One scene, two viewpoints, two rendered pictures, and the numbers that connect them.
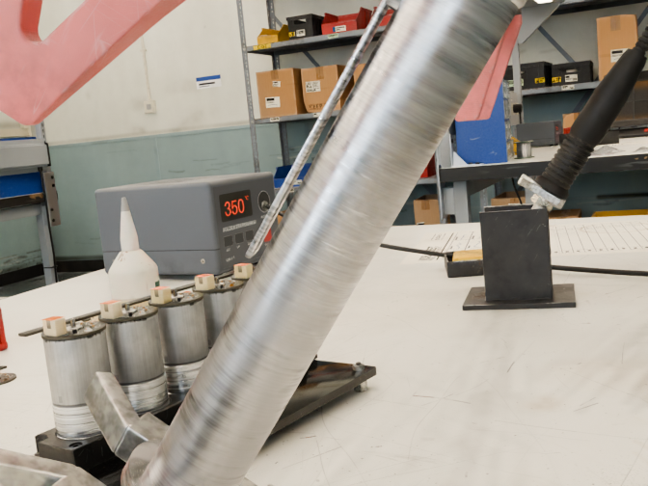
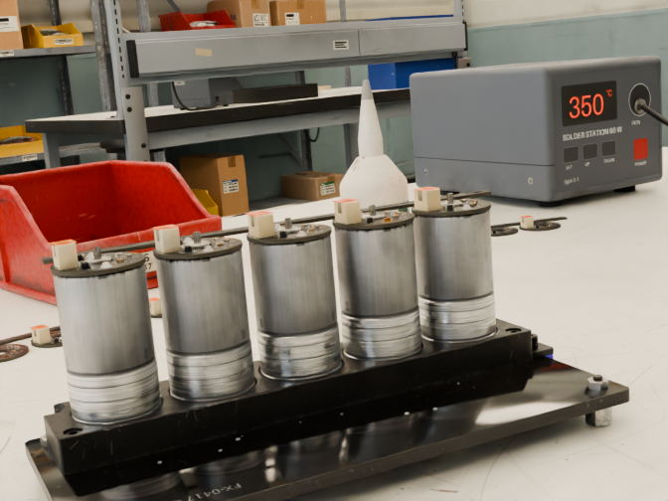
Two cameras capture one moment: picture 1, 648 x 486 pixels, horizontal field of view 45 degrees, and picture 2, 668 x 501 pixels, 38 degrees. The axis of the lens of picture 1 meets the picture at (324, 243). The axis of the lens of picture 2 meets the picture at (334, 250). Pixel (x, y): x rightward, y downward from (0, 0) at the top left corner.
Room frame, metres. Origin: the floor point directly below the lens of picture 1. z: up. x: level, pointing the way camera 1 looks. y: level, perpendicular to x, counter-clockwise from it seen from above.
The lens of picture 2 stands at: (0.11, -0.08, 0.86)
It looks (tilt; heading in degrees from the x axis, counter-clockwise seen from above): 11 degrees down; 29
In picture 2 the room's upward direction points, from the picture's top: 5 degrees counter-clockwise
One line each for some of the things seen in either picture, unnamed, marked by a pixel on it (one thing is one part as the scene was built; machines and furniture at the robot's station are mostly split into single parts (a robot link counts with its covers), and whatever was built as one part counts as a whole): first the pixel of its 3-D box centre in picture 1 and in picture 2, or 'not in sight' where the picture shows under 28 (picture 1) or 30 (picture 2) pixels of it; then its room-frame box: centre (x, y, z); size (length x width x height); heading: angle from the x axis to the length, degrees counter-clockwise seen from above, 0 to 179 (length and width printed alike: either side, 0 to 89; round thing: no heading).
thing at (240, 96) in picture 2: not in sight; (274, 93); (2.88, 1.61, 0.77); 0.24 x 0.16 x 0.04; 155
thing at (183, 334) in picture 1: (182, 350); (296, 312); (0.36, 0.07, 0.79); 0.02 x 0.02 x 0.05
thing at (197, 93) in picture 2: not in sight; (202, 92); (2.61, 1.70, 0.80); 0.15 x 0.12 x 0.10; 86
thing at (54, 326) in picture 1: (56, 326); (68, 253); (0.30, 0.11, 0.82); 0.01 x 0.01 x 0.01; 54
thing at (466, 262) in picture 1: (489, 259); not in sight; (0.68, -0.14, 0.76); 0.07 x 0.05 x 0.02; 84
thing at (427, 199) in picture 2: (244, 270); (429, 198); (0.39, 0.04, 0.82); 0.01 x 0.01 x 0.01; 54
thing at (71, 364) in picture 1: (82, 388); (109, 349); (0.31, 0.10, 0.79); 0.02 x 0.02 x 0.05
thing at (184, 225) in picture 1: (190, 225); (532, 129); (0.83, 0.14, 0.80); 0.15 x 0.12 x 0.10; 60
